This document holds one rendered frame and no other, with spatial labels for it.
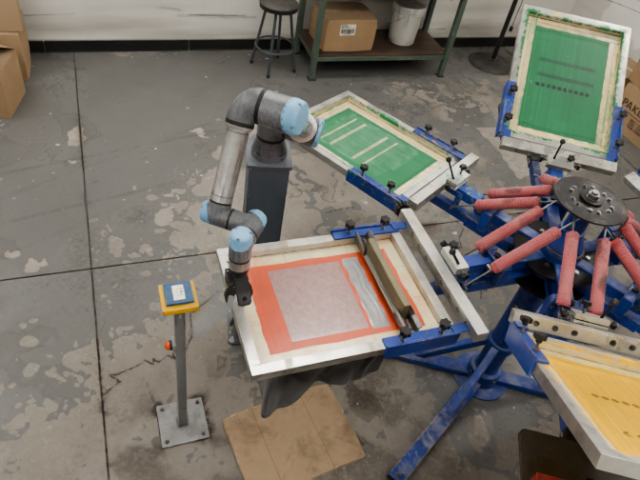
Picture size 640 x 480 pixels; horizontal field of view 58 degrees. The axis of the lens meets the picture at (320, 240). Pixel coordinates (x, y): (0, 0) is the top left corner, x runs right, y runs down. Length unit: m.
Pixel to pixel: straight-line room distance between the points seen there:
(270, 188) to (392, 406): 1.36
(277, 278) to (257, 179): 0.44
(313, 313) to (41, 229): 2.19
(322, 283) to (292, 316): 0.21
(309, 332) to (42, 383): 1.54
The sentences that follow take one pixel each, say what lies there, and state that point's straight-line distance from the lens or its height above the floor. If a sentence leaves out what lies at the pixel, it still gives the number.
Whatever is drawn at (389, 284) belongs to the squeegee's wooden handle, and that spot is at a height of 1.04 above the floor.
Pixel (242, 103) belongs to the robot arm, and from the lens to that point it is 1.87.
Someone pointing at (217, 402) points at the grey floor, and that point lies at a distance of 3.01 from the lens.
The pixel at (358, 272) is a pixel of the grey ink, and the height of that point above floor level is 0.96.
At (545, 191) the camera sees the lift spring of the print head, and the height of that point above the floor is 1.21.
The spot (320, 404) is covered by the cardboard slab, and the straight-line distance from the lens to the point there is 3.03.
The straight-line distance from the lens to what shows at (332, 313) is 2.16.
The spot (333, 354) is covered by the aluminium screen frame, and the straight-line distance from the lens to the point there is 2.01.
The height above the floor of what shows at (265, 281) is 0.96.
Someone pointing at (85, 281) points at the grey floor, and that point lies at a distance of 3.54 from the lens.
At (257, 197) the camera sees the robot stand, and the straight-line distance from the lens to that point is 2.47.
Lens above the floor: 2.62
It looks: 44 degrees down
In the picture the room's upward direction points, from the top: 12 degrees clockwise
